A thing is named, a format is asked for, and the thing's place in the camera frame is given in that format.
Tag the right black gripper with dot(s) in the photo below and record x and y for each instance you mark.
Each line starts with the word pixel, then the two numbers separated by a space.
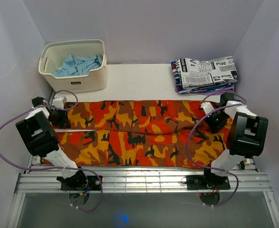
pixel 214 128

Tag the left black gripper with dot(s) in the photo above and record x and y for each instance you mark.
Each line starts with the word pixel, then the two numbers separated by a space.
pixel 64 122

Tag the orange camouflage trousers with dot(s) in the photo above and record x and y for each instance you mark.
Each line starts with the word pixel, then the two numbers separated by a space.
pixel 154 133

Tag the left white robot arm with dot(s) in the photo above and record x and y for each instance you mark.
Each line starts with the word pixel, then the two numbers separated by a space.
pixel 40 139

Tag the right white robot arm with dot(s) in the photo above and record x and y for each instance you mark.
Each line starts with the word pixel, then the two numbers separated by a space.
pixel 246 137

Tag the purple folded trousers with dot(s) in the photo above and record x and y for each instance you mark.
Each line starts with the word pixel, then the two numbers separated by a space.
pixel 204 90

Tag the blue patterned folded trousers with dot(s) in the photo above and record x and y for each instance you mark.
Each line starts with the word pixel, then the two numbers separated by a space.
pixel 176 76

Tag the newspaper print folded trousers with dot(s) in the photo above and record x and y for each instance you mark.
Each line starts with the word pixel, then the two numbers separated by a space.
pixel 195 73

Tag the light blue cloth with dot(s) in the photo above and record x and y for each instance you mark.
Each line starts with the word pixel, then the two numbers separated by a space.
pixel 78 66

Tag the white perforated plastic basket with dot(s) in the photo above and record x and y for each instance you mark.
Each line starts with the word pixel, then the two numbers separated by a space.
pixel 54 54

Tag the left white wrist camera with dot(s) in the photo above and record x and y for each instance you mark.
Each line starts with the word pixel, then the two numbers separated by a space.
pixel 58 103

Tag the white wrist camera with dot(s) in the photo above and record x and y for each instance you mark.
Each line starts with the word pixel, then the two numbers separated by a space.
pixel 208 108
pixel 58 103

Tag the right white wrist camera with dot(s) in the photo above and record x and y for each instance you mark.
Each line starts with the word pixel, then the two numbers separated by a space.
pixel 208 108

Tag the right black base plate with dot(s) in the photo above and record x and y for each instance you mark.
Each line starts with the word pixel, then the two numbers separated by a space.
pixel 201 182

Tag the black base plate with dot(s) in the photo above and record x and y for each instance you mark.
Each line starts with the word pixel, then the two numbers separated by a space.
pixel 93 184
pixel 201 182

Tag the aluminium rail frame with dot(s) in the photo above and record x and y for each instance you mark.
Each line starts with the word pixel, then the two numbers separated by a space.
pixel 42 179

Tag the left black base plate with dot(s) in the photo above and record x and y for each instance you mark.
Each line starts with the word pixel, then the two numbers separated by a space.
pixel 93 184

